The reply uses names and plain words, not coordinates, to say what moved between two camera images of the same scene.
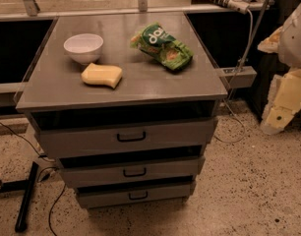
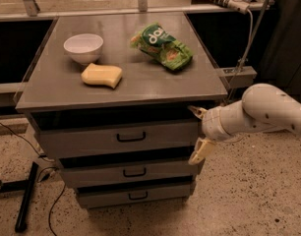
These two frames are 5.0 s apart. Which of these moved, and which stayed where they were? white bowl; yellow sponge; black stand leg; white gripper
Moved: white gripper
Stayed: yellow sponge; white bowl; black stand leg
